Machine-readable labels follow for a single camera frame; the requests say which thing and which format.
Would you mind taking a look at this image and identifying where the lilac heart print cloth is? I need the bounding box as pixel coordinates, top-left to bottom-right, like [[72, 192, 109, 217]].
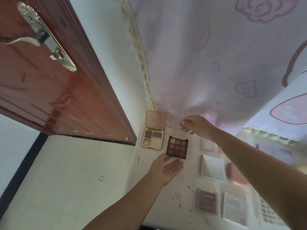
[[117, 0, 307, 165]]

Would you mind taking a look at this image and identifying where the person's right forearm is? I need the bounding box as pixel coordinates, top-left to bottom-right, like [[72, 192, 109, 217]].
[[209, 128, 307, 230]]

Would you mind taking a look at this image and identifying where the mirrored blush palette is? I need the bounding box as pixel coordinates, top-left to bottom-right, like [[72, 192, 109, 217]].
[[200, 154, 225, 182]]

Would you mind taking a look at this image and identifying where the person's right hand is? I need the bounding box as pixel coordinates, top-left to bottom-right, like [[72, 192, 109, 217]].
[[178, 115, 216, 139]]

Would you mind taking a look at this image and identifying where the nine-pan brown eyeshadow palette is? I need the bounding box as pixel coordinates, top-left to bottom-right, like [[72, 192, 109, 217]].
[[166, 135, 189, 161]]

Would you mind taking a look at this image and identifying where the person's left hand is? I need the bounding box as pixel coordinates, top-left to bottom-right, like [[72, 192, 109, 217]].
[[147, 153, 184, 187]]

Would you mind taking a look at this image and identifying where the white table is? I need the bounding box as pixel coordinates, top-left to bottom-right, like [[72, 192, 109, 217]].
[[124, 110, 307, 230]]

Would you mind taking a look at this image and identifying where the round pink powder compact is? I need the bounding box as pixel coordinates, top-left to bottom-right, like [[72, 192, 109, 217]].
[[226, 162, 251, 188]]

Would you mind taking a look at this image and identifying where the beige palette with lid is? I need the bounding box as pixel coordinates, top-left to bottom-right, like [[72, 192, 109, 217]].
[[141, 110, 168, 148]]

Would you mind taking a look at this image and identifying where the person's left forearm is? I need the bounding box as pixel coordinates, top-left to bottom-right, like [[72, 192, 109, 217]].
[[81, 174, 166, 230]]

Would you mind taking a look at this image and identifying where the false eyelash tray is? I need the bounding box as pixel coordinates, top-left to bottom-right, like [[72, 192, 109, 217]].
[[258, 195, 287, 227]]

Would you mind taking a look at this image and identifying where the small four-pan red palette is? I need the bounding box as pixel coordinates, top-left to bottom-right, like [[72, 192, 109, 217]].
[[196, 188, 219, 215]]

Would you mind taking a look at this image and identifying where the brown wooden door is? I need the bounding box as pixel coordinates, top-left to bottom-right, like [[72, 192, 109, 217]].
[[0, 0, 137, 146]]

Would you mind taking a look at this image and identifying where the silver door lever handle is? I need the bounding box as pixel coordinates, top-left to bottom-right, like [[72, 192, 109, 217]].
[[0, 1, 77, 72]]

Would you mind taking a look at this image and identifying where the pastel eyeshadow palette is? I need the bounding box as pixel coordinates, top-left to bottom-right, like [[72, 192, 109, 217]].
[[221, 191, 248, 227]]

